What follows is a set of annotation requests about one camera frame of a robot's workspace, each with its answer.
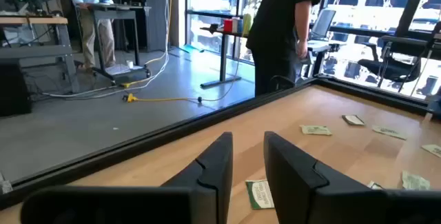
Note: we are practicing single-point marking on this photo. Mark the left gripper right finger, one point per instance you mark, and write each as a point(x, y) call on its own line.
point(303, 196)

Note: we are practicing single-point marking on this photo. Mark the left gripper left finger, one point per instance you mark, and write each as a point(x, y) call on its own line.
point(206, 189)

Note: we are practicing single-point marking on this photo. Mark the black standing desk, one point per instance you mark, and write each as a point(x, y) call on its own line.
point(223, 55)

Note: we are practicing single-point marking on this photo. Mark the teal flat floor object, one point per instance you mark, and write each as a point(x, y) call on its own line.
point(191, 49)

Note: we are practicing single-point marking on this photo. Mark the white cup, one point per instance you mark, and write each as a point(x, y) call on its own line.
point(130, 64)

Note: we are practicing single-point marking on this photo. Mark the black office chair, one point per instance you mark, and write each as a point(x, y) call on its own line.
point(389, 69)

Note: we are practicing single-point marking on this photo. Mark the red box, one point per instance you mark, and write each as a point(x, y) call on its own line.
point(228, 25)

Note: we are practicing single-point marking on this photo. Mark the white blue container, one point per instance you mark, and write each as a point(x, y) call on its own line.
point(237, 25)

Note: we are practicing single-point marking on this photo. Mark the green cylinder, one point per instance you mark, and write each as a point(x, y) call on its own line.
point(247, 24)

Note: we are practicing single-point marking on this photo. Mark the grey mesh office chair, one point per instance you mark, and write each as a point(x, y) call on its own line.
point(323, 24)

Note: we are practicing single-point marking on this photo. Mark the black tall cabinet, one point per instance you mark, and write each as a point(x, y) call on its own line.
point(155, 10)

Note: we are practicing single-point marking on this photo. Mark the dark rolling desk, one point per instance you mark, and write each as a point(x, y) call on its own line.
point(113, 12)

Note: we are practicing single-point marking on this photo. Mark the black floor box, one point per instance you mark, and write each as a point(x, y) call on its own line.
point(13, 89)

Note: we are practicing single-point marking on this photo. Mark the wooden top robot table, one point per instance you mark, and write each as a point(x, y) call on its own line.
point(34, 20)

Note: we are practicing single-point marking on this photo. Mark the black aluminium table frame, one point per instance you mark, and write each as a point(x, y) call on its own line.
point(172, 135)

